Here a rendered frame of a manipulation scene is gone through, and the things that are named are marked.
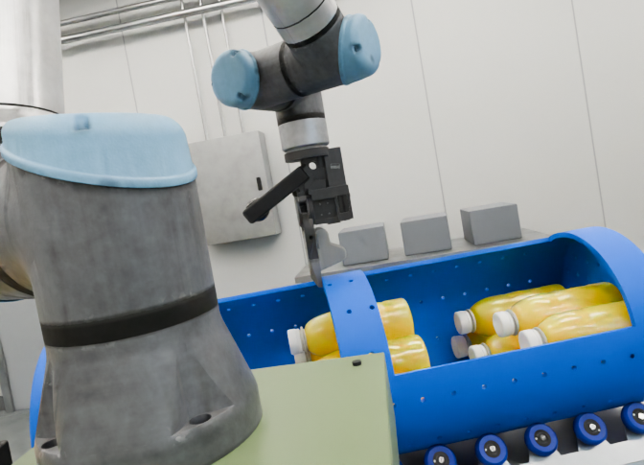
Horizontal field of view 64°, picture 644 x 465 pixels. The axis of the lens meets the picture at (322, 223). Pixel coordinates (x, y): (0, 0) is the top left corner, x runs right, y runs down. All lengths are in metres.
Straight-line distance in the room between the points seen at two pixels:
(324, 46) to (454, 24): 3.72
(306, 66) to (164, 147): 0.34
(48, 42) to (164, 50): 4.06
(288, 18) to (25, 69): 0.27
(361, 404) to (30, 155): 0.27
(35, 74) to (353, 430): 0.37
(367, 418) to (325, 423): 0.03
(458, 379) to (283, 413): 0.39
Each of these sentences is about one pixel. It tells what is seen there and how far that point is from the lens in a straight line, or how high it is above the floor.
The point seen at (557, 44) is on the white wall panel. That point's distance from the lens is 4.45.
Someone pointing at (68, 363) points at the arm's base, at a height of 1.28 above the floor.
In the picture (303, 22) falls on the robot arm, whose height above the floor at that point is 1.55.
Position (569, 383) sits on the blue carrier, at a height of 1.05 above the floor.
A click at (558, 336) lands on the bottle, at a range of 0.80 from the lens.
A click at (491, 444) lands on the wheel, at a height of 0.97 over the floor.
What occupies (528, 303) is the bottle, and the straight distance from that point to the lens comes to 0.86.
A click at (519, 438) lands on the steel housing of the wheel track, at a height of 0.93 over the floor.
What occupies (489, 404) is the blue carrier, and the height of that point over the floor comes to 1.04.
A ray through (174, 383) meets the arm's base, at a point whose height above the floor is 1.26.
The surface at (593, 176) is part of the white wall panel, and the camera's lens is 4.42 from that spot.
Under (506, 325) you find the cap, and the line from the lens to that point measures 0.85.
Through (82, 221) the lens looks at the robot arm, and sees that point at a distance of 0.33.
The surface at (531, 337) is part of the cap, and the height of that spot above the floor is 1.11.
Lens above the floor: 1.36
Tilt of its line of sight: 3 degrees down
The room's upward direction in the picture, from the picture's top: 10 degrees counter-clockwise
